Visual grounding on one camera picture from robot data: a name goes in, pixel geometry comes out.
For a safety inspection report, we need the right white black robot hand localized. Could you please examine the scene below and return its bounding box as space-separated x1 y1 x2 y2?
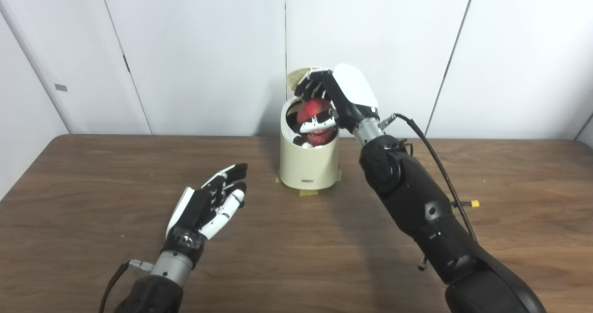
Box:
293 63 380 148

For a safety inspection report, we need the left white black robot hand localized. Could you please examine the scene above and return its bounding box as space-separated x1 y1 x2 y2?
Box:
160 163 248 265

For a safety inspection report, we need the red apple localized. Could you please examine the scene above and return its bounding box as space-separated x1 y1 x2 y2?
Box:
296 99 337 146

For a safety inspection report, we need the round cream bin lid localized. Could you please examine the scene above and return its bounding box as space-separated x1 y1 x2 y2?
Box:
286 66 334 89

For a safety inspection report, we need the cream-colored bin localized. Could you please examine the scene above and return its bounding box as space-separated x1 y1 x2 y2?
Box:
279 96 340 191

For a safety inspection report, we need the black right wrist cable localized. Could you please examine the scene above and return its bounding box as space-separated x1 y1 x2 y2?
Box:
380 113 478 242

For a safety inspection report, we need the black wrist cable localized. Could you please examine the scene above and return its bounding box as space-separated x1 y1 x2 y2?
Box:
380 113 478 242
98 259 153 313

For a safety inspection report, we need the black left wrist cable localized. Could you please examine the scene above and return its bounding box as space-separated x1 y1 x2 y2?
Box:
98 259 153 313

